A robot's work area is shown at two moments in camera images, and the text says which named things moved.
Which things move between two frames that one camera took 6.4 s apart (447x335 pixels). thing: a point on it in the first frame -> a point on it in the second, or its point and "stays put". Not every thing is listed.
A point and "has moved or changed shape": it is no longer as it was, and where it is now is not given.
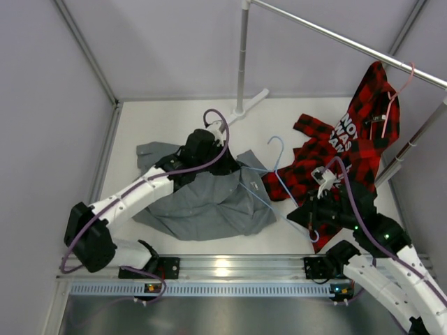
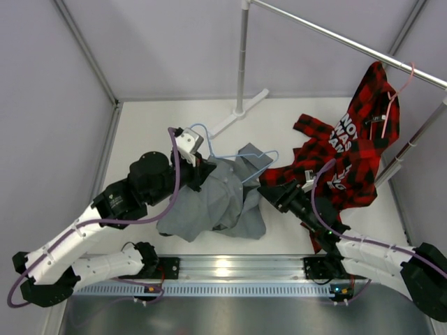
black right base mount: x=316 y=268 stays put
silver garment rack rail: x=355 y=44 stays put
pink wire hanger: x=392 y=98 stays put
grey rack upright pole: x=242 y=61 stays put
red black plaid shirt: x=330 y=158 stays put
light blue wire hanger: x=279 y=153 -> x=238 y=155
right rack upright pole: x=398 y=158 stays put
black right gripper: x=307 y=213 -> x=282 y=195
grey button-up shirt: x=211 y=206 has moved or changed shape
